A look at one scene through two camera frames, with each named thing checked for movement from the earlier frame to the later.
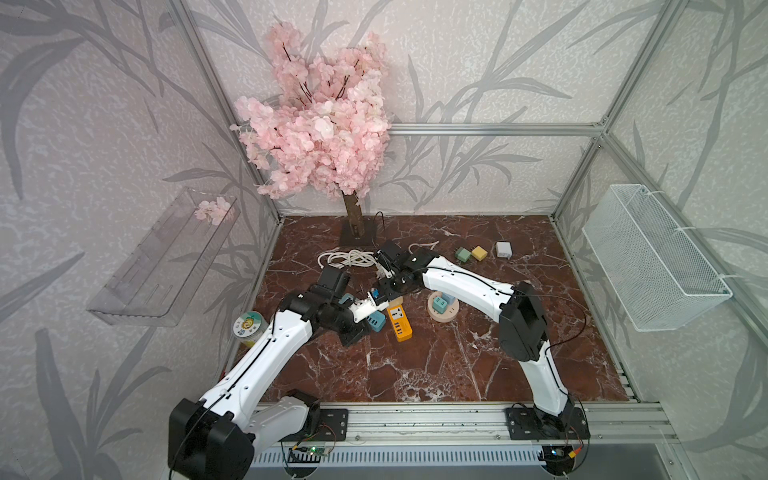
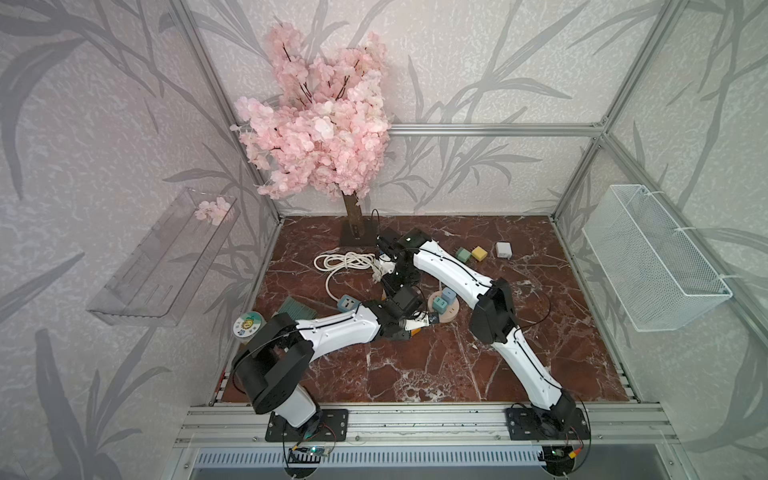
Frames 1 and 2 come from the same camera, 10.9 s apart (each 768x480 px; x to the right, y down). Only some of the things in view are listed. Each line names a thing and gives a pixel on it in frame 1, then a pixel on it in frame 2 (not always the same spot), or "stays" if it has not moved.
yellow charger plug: [479, 253] stays
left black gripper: [356, 330] -> [400, 337]
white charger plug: [504, 249] stays
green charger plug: [463, 254] stays
